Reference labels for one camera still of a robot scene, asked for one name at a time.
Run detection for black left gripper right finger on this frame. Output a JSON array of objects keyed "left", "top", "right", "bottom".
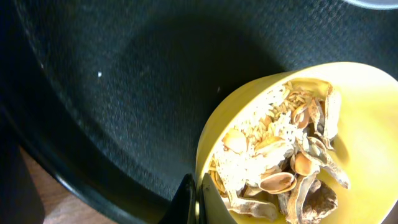
[{"left": 198, "top": 174, "right": 236, "bottom": 224}]

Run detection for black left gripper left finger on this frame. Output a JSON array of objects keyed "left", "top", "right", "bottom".
[{"left": 159, "top": 174, "right": 196, "bottom": 224}]

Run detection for round black tray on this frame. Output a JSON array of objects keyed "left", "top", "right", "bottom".
[{"left": 1, "top": 0, "right": 397, "bottom": 223}]

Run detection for grey round plate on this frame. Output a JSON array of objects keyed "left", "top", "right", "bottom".
[{"left": 344, "top": 0, "right": 398, "bottom": 10}]

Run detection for yellow bowl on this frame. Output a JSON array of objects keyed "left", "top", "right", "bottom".
[{"left": 195, "top": 62, "right": 397, "bottom": 223}]

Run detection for black rectangular tray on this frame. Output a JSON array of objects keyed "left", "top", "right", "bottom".
[{"left": 1, "top": 109, "right": 45, "bottom": 224}]

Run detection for food scraps and shells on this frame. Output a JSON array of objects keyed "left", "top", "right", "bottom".
[{"left": 207, "top": 82, "right": 351, "bottom": 223}]

